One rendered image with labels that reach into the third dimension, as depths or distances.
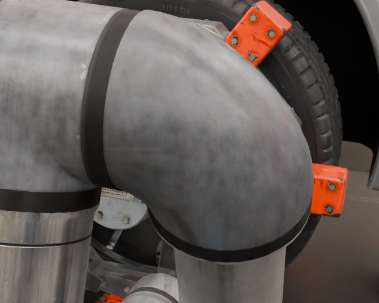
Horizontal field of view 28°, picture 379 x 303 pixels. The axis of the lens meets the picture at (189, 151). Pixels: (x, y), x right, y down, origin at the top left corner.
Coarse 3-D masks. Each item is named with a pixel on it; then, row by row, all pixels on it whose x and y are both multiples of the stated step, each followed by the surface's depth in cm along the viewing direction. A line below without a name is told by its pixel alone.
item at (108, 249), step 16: (96, 224) 159; (144, 224) 169; (96, 240) 154; (112, 240) 155; (128, 240) 160; (144, 240) 162; (160, 240) 164; (112, 256) 154; (128, 256) 154; (144, 256) 156
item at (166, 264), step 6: (162, 246) 102; (168, 246) 102; (162, 252) 102; (168, 252) 102; (162, 258) 102; (168, 258) 101; (162, 264) 101; (168, 264) 101; (174, 264) 101; (162, 270) 101; (168, 270) 101; (174, 270) 101
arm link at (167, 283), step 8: (144, 280) 96; (152, 280) 95; (160, 280) 95; (168, 280) 96; (176, 280) 96; (136, 288) 94; (160, 288) 93; (168, 288) 94; (176, 288) 95; (176, 296) 93
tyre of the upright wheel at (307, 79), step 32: (96, 0) 140; (128, 0) 138; (160, 0) 136; (192, 0) 135; (224, 0) 133; (256, 0) 143; (288, 32) 139; (288, 64) 133; (320, 64) 146; (288, 96) 134; (320, 96) 134; (320, 128) 135; (320, 160) 136; (288, 256) 143
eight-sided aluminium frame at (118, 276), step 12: (204, 24) 127; (216, 24) 128; (216, 36) 126; (300, 120) 132; (96, 252) 152; (96, 264) 149; (108, 264) 150; (120, 264) 151; (96, 276) 146; (108, 276) 146; (120, 276) 146; (132, 276) 146; (96, 288) 147; (108, 288) 146; (120, 288) 146
